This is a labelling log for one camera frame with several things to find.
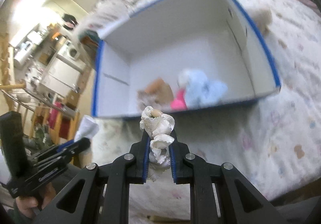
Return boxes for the pink plush toy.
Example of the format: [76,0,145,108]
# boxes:
[170,89,187,111]

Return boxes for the beige lace scrunchie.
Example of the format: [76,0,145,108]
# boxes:
[137,78,174,111]

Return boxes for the light blue plush toy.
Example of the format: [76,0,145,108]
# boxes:
[177,69,228,109]

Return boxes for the person's left hand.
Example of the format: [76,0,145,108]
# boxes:
[15,183,57,219]

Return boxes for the small cardboard box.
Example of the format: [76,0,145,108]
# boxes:
[63,91,80,110]

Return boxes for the white kitchen cabinet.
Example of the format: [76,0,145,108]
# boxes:
[37,58,81,97]

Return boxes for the white washing machine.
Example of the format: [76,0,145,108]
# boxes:
[57,41,80,61]

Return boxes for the blue white cardboard box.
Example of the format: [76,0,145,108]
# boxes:
[91,0,281,118]

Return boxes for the cream fluffy plush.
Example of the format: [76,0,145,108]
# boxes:
[246,5,273,36]

